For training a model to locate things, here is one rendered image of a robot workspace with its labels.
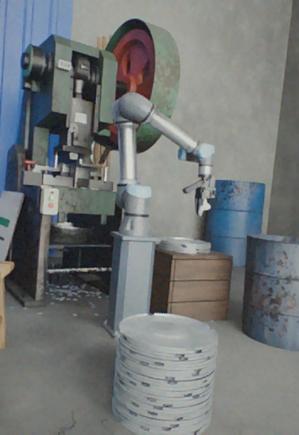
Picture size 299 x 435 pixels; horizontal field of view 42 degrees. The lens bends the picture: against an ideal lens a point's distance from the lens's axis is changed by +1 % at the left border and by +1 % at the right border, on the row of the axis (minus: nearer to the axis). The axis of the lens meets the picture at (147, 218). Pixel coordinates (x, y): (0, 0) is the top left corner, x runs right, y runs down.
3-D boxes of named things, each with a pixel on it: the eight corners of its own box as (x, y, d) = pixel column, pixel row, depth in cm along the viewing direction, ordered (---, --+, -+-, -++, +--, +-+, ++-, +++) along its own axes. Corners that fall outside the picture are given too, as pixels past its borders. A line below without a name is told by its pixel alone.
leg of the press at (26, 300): (46, 306, 207) (59, 136, 202) (24, 308, 200) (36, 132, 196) (4, 271, 283) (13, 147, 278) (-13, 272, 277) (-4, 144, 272)
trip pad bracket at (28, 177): (40, 207, 206) (42, 171, 205) (21, 206, 201) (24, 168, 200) (36, 206, 211) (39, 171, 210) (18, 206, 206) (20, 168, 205)
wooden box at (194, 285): (228, 319, 211) (234, 256, 209) (166, 324, 194) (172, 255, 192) (188, 299, 246) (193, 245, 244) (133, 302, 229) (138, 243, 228)
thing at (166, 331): (189, 314, 133) (189, 312, 133) (237, 348, 106) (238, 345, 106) (108, 317, 123) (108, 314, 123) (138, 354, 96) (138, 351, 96)
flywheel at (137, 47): (151, 167, 262) (200, 62, 225) (126, 164, 251) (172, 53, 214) (114, 118, 310) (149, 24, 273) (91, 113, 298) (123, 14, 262)
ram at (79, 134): (93, 149, 234) (97, 98, 232) (70, 144, 225) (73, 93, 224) (81, 150, 248) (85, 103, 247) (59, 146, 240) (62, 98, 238)
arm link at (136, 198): (128, 212, 169) (131, 182, 168) (120, 211, 181) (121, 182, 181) (154, 215, 173) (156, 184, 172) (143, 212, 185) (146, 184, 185)
